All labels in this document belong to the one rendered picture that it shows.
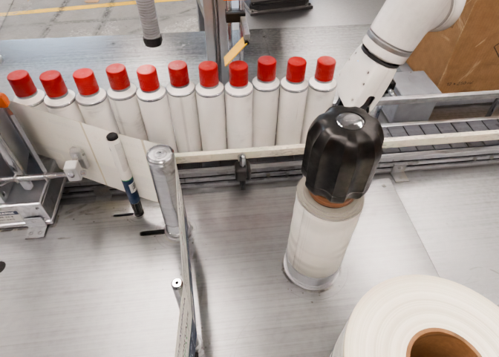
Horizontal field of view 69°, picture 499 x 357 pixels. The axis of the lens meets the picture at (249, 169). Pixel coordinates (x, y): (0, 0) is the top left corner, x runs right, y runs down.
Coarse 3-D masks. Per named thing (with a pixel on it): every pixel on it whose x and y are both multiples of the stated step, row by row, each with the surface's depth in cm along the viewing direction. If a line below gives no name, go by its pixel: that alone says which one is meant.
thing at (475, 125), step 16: (384, 128) 82; (400, 128) 82; (416, 128) 82; (432, 128) 82; (448, 128) 82; (464, 128) 82; (480, 128) 83; (496, 128) 83; (176, 144) 78; (448, 144) 79; (464, 144) 79; (480, 144) 79; (496, 144) 79; (224, 160) 75; (256, 160) 75; (272, 160) 75; (288, 160) 75
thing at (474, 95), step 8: (392, 96) 77; (400, 96) 77; (408, 96) 77; (416, 96) 77; (424, 96) 77; (432, 96) 77; (440, 96) 77; (448, 96) 77; (456, 96) 77; (464, 96) 78; (472, 96) 78; (480, 96) 78; (488, 96) 78; (496, 96) 79; (376, 104) 76; (384, 104) 77; (392, 104) 77; (400, 104) 77
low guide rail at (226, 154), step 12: (468, 132) 76; (480, 132) 76; (492, 132) 76; (300, 144) 73; (384, 144) 75; (396, 144) 75; (408, 144) 75; (420, 144) 76; (432, 144) 76; (180, 156) 71; (192, 156) 71; (204, 156) 71; (216, 156) 72; (228, 156) 72; (252, 156) 73; (264, 156) 73; (276, 156) 74
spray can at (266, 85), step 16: (272, 64) 62; (256, 80) 65; (272, 80) 64; (256, 96) 66; (272, 96) 66; (256, 112) 69; (272, 112) 68; (256, 128) 72; (272, 128) 72; (256, 144) 74; (272, 144) 75
